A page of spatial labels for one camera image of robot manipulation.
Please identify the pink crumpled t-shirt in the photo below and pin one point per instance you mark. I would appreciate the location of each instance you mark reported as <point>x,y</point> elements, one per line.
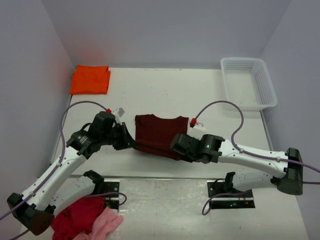
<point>106,223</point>

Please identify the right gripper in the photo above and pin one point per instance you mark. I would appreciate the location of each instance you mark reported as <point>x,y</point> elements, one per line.
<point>176,144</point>

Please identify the orange folded t-shirt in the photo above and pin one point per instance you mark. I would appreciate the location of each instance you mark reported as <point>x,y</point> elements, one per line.
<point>90,80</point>

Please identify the dark red t-shirt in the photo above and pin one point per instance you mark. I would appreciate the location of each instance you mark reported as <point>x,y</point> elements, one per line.
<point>154,135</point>

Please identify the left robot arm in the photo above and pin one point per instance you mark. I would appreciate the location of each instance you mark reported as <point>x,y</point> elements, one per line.
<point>37,207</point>

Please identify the white plastic basket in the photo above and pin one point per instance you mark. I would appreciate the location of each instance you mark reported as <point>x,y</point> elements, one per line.
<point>247,83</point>

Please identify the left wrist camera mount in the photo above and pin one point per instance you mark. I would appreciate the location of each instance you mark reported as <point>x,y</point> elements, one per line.
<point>118,113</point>

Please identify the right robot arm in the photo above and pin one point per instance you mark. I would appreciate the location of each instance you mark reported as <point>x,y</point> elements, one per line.
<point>282,170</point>

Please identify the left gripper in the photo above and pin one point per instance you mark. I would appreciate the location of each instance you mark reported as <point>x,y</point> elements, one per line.
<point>124,136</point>

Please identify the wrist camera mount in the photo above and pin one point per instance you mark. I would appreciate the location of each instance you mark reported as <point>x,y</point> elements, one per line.
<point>196,129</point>
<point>118,113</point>

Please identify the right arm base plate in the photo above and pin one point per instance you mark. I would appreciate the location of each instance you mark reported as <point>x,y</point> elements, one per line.
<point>225,202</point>

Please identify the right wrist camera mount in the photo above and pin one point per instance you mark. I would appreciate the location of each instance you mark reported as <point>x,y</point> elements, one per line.
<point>196,129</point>

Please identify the crimson crumpled t-shirt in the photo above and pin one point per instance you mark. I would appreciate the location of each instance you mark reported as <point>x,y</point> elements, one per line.
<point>77,218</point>

